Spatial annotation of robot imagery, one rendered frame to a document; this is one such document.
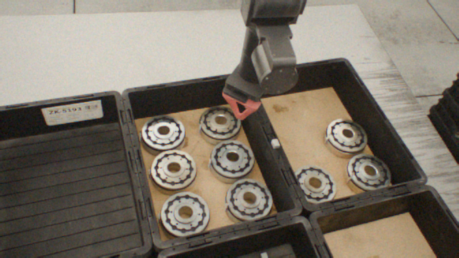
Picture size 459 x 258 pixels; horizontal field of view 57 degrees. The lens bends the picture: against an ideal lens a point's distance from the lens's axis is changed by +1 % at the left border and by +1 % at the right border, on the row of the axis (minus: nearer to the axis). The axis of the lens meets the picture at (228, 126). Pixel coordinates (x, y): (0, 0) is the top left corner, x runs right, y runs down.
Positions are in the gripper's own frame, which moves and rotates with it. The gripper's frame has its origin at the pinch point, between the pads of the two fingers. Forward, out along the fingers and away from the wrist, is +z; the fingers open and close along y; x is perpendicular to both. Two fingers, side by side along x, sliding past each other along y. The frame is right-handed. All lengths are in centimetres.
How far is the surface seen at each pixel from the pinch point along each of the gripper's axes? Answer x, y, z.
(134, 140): 19.1, -11.0, 13.7
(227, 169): 0.4, -2.7, 20.9
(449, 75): -66, 178, 111
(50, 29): 79, 24, 38
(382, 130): -27.2, 24.4, 16.7
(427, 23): -44, 222, 112
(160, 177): 11.9, -12.3, 20.5
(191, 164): 7.9, -6.0, 20.7
